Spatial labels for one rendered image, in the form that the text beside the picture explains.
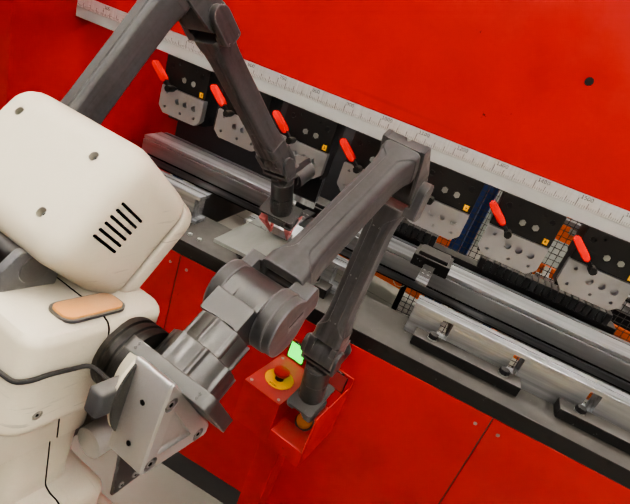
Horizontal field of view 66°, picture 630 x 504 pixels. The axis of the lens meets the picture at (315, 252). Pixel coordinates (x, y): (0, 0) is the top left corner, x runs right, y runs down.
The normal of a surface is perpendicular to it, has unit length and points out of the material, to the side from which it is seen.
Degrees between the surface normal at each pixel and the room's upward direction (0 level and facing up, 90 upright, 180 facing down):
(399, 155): 29
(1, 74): 90
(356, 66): 90
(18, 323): 16
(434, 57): 90
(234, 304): 37
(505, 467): 90
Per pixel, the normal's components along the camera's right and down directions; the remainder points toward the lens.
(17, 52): 0.87, 0.43
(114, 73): 0.76, 0.32
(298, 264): 0.06, -0.63
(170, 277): -0.37, 0.29
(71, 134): -0.16, -0.42
